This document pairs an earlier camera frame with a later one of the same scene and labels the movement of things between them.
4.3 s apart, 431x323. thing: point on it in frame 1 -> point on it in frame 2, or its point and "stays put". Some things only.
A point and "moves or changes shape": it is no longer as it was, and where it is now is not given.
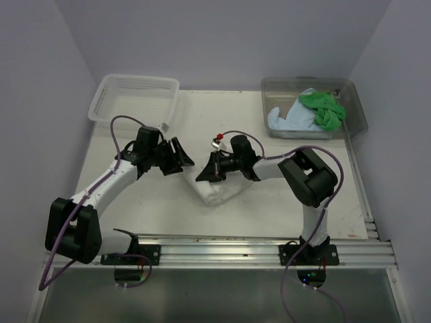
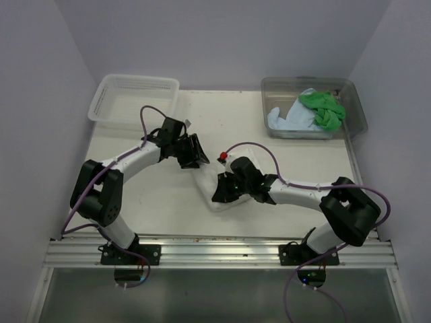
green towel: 328,112 stays put
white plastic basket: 123,103 stays put
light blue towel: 300,116 stays put
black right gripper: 209,173 -> 222,194
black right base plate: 325,255 stays put
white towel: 219,192 moves or changes shape
